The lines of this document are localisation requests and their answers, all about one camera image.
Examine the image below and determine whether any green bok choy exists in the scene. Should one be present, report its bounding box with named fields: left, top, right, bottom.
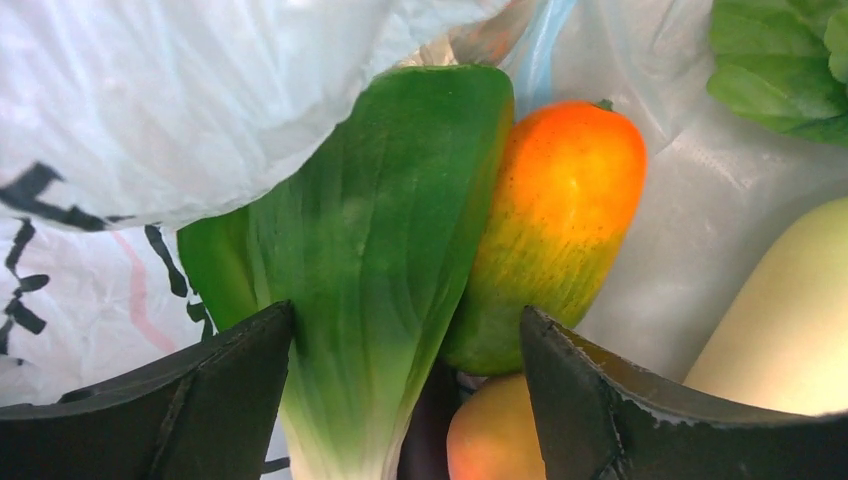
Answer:
left=177, top=65, right=514, bottom=479

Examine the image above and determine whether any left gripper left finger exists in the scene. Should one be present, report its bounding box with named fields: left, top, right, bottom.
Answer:
left=1, top=302, right=294, bottom=479

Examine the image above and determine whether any green lettuce leaf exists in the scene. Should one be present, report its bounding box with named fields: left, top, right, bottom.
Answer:
left=707, top=1, right=847, bottom=146

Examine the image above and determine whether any orange peach fruit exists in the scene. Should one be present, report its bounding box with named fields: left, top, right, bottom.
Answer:
left=446, top=374, right=546, bottom=480

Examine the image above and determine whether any orange green mango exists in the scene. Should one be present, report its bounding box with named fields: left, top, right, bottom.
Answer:
left=440, top=101, right=648, bottom=376

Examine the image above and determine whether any light blue plastic grocery bag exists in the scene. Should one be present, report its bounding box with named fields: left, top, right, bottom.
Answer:
left=0, top=0, right=848, bottom=480

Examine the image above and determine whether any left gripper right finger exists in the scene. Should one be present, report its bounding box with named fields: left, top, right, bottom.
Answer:
left=520, top=306, right=847, bottom=480

